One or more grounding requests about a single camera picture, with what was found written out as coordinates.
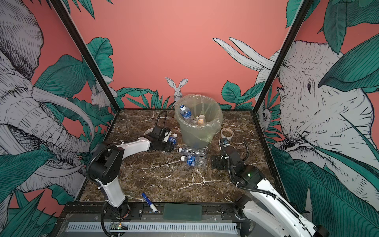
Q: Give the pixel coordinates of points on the black frame post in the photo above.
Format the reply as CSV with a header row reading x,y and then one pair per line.
x,y
78,40
295,27

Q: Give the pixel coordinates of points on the black right frame post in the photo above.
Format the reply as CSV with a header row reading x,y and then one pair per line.
x,y
295,27

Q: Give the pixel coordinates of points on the blue label mineral water bottle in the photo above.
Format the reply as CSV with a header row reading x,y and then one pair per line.
x,y
186,113

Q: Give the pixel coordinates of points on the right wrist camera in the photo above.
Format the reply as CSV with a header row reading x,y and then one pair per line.
x,y
224,142

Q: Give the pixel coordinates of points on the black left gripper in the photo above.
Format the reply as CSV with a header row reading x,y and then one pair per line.
x,y
169,147

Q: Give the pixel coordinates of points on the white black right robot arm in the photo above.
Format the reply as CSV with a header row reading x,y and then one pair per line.
x,y
264,205

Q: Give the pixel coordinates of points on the green plastic bin liner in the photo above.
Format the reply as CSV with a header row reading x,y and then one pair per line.
x,y
198,124

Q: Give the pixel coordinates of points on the blue cap bottle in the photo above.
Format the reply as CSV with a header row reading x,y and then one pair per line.
x,y
173,139

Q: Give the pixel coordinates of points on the white round alarm clock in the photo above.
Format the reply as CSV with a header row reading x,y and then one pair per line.
x,y
148,131

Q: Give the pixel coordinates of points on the blue white marker pen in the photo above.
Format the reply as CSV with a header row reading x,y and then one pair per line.
x,y
150,203

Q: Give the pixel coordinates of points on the grey mesh waste bin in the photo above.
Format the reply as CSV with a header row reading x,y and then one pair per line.
x,y
195,136

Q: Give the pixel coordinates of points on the yellow white label tea bottle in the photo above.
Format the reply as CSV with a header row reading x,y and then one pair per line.
x,y
201,120

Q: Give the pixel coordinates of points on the clear unlabelled bottle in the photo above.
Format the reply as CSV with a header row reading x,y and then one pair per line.
x,y
197,152

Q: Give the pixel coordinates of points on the black left frame post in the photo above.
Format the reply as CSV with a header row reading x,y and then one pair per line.
x,y
78,40

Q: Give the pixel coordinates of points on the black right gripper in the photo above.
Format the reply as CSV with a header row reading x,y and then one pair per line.
x,y
219,159

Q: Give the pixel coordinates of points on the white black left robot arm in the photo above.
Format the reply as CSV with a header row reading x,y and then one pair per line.
x,y
104,167

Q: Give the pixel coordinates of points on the Pocari Sweat blue label bottle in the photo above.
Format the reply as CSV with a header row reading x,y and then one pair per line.
x,y
194,161

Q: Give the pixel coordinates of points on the white slotted cable duct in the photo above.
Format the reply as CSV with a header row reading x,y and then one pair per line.
x,y
148,227

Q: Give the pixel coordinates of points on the green rectangular pad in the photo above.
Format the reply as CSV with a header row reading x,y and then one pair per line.
x,y
182,212

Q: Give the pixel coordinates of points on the white adhesive tape roll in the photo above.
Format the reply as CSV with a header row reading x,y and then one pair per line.
x,y
227,133

